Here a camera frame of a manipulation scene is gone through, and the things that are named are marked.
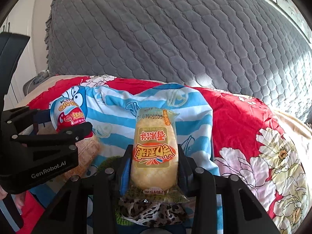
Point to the blue striped Doraemon cloth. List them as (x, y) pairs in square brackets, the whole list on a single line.
[(113, 112)]

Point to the yellow rice cake snack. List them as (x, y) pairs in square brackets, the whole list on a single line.
[(155, 158)]

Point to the grey quilted headboard cover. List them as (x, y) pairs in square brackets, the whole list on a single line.
[(242, 46)]

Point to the Kinder Joy egg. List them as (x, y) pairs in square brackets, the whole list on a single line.
[(68, 116)]

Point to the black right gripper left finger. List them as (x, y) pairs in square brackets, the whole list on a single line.
[(67, 213)]

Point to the red floral bedspread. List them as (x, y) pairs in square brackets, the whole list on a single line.
[(225, 133)]

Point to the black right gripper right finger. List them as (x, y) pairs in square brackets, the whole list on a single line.
[(241, 210)]

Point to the leopard print scrunchie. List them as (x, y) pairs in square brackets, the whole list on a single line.
[(149, 214)]

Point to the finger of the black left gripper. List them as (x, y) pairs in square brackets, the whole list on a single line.
[(23, 120), (43, 142)]

